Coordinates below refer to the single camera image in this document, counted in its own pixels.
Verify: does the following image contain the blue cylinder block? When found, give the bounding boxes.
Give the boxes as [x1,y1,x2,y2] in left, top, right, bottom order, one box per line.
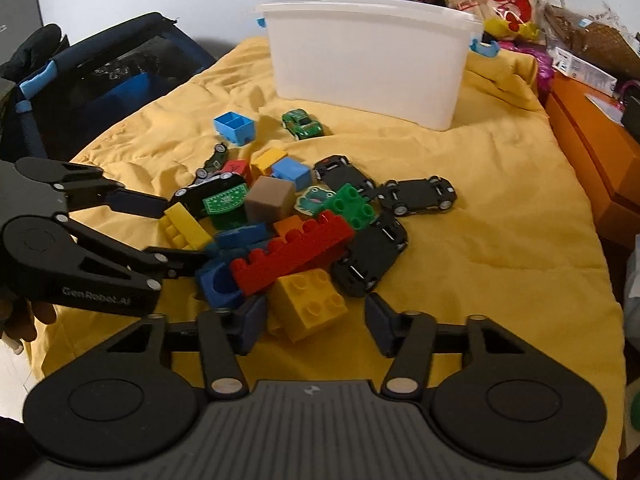
[195,260,244,311]

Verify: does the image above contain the yellow duplo brick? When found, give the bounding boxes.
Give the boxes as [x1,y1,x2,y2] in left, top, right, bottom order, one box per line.
[267,269,348,342]

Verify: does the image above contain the large black toy car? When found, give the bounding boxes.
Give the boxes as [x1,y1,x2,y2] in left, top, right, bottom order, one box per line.
[330,212,408,298]

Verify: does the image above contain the long yellow brick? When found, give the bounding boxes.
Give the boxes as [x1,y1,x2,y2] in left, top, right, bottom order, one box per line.
[160,203,213,250]

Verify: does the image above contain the long red brick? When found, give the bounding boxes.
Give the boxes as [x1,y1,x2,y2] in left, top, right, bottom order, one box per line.
[229,210,356,296]

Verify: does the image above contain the green patterned tile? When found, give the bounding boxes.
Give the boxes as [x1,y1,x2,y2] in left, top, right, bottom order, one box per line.
[203,184,248,216]

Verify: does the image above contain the black toy car underside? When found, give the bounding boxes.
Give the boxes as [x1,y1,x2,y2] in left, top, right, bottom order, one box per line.
[375,176,458,217]

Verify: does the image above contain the brown wooden cube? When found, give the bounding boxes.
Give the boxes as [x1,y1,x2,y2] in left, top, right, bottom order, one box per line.
[244,176,296,223]

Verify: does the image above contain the green duplo brick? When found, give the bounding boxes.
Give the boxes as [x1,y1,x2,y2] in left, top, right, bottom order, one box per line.
[320,184,376,231]

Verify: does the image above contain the frog picture block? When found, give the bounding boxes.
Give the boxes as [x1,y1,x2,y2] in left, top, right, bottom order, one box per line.
[294,185,335,217]

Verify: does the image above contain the blue toy block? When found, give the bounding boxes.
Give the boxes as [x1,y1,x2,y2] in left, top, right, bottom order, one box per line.
[214,112,256,146]

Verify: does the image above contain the green toy car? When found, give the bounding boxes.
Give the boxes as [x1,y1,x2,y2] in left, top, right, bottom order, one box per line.
[282,108,324,140]

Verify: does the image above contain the small blue block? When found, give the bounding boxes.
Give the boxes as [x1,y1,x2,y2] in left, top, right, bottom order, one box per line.
[271,156,314,192]

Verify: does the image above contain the person left hand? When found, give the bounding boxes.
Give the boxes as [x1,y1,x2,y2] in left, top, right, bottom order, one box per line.
[1,296,56,352]

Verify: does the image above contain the yellow cloth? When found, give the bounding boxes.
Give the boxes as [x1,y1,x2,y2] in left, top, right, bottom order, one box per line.
[27,37,626,478]

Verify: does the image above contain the dark blue bag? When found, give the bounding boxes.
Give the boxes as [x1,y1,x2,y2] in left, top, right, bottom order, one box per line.
[1,12,216,162]

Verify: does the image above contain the orange box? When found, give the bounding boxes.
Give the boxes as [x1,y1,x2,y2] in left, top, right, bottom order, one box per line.
[546,74,639,248]

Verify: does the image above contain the white plastic bin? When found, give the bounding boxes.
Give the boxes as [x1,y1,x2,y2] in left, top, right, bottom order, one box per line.
[256,0,484,131]

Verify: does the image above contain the pink shiny bag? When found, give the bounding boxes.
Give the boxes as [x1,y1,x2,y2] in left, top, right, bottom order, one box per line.
[498,40,554,105]

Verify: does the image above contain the small white box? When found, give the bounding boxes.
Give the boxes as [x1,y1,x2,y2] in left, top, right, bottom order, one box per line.
[551,47,617,96]

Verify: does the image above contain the brown parcel bag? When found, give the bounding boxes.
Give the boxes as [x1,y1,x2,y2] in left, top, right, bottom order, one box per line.
[542,3,639,79]

